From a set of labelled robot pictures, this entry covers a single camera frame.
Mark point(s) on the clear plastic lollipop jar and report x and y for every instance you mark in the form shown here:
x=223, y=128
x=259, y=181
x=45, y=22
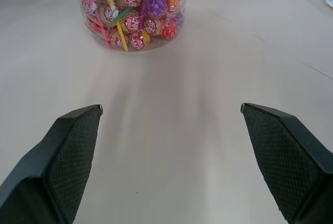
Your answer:
x=130, y=16

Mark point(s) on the orange red wrapped lollipop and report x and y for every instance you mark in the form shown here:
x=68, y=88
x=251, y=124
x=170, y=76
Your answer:
x=169, y=31

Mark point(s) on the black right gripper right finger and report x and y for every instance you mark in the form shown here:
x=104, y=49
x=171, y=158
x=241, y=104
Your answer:
x=291, y=161

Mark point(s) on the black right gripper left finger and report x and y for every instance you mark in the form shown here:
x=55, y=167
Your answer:
x=46, y=172

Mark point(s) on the purple wrapped lollipop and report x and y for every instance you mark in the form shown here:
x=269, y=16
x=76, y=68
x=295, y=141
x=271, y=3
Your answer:
x=154, y=7
x=179, y=19

